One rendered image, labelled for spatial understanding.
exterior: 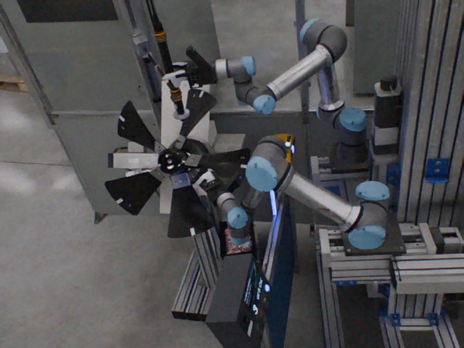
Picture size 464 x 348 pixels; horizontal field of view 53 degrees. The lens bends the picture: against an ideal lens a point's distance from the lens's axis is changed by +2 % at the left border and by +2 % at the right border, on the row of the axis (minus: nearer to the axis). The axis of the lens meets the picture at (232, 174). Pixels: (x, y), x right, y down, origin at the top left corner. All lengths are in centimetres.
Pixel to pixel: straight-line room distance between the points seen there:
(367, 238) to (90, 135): 217
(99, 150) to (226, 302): 208
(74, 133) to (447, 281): 245
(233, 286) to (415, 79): 90
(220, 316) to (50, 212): 289
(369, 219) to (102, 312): 207
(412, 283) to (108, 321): 197
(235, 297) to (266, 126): 150
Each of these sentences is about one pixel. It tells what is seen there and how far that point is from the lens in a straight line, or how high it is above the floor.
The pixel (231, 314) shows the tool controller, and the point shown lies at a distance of 144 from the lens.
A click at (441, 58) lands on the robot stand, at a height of 168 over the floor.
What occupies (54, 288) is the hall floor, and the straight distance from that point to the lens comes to 353.
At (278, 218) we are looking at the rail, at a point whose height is 86.
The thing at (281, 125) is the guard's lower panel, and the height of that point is 90.
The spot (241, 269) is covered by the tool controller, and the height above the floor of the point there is 125.
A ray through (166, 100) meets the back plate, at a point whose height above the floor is 129.
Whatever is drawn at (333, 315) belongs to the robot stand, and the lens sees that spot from 263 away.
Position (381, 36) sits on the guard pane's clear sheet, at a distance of 248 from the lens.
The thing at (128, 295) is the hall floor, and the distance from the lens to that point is 324.
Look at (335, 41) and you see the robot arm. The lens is 188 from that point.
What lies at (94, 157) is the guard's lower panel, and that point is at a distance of 340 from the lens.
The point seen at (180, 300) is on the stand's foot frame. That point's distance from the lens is 299.
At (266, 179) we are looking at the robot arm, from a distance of 153.
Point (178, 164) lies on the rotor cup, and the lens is 207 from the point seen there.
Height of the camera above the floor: 244
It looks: 39 degrees down
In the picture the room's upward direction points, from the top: 11 degrees counter-clockwise
